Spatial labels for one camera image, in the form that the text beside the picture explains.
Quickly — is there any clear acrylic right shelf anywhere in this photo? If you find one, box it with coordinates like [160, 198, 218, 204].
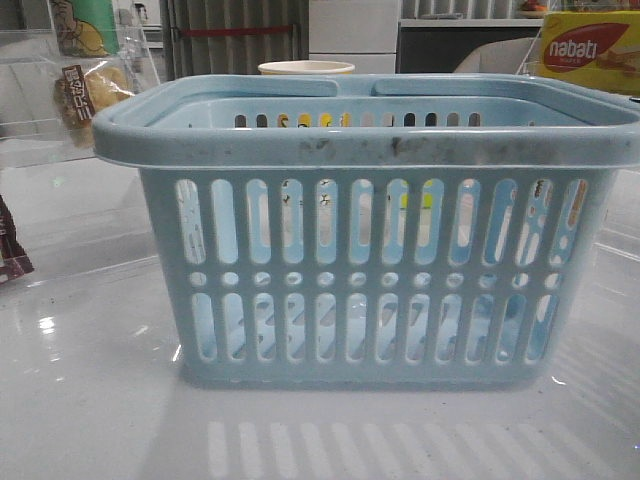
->
[515, 30, 541, 76]

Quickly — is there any green yellow snack package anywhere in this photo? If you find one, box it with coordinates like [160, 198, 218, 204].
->
[50, 0, 119, 58]

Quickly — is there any packaged bread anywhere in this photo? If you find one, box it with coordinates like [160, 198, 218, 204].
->
[53, 64, 134, 149]

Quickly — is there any light blue plastic basket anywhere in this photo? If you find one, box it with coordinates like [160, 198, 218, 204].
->
[92, 74, 639, 388]

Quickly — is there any clear acrylic shelf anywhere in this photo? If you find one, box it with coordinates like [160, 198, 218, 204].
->
[1, 27, 159, 169]
[515, 30, 541, 76]

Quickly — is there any dark brown snack packet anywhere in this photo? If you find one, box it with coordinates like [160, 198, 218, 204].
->
[0, 198, 34, 284]

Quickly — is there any white cabinet in background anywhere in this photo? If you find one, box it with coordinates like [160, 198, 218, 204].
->
[308, 1, 401, 74]

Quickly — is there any yellow white paper cup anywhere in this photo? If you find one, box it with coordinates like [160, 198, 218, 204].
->
[258, 60, 355, 75]

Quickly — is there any yellow nabati wafer box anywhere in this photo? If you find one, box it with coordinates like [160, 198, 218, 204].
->
[535, 10, 639, 96]

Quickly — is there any clear acrylic left shelf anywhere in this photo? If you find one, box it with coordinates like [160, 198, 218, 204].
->
[1, 27, 159, 169]

